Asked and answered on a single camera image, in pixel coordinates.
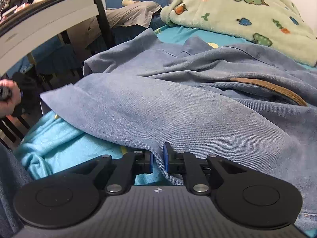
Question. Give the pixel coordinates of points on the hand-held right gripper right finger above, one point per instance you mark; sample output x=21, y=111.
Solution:
x=167, y=158

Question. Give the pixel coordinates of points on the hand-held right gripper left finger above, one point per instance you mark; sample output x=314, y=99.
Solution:
x=150, y=162

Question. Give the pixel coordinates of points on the blue denim jacket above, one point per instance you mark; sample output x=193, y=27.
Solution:
x=173, y=104

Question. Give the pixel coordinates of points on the person's left hand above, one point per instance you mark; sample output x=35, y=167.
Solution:
x=11, y=106

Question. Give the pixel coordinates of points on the black chair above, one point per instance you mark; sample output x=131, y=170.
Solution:
x=12, y=131

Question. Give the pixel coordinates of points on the blue chair cover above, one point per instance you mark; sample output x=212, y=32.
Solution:
x=54, y=57

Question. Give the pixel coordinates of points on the teal printed bed sheet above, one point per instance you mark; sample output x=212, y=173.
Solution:
x=62, y=141

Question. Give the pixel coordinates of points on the white desk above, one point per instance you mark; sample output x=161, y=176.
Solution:
x=37, y=22

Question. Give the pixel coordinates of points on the pink snack packet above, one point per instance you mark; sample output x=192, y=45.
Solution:
x=3, y=18

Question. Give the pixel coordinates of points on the cardboard box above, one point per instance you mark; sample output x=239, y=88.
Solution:
x=84, y=34

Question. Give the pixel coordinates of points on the beige pillow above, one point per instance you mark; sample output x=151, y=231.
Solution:
x=133, y=14

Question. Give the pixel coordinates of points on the yellow plush toy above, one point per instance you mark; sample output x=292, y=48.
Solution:
x=128, y=2

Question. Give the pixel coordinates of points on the green printed fleece blanket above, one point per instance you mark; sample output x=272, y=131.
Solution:
x=235, y=12

